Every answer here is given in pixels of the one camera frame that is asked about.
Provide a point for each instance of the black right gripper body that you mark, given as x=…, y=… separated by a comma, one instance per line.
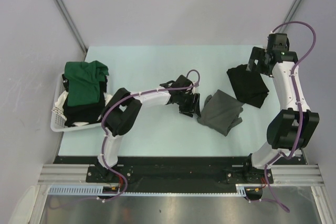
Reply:
x=265, y=68

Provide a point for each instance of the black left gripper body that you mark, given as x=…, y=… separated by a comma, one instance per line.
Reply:
x=186, y=103

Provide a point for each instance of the grey t-shirt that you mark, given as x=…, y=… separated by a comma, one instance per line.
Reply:
x=221, y=112

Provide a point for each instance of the black t-shirt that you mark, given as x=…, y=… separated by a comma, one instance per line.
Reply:
x=248, y=86
x=84, y=114

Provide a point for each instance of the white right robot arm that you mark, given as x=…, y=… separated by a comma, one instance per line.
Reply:
x=294, y=125

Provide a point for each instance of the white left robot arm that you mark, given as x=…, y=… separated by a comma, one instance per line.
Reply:
x=121, y=112

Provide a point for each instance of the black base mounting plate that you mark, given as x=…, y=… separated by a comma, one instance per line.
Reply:
x=177, y=175

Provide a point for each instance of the black t-shirt in basket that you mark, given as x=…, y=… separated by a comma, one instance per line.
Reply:
x=84, y=114

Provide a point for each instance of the green t-shirt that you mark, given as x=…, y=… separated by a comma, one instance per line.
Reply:
x=84, y=80

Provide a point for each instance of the white printed t-shirt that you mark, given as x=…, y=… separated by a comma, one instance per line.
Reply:
x=58, y=112

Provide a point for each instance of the white plastic laundry basket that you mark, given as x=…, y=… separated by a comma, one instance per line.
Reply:
x=59, y=90

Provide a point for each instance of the white slotted cable duct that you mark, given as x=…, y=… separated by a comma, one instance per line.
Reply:
x=92, y=190

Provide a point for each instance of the aluminium frame rail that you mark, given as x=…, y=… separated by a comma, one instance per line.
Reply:
x=283, y=175

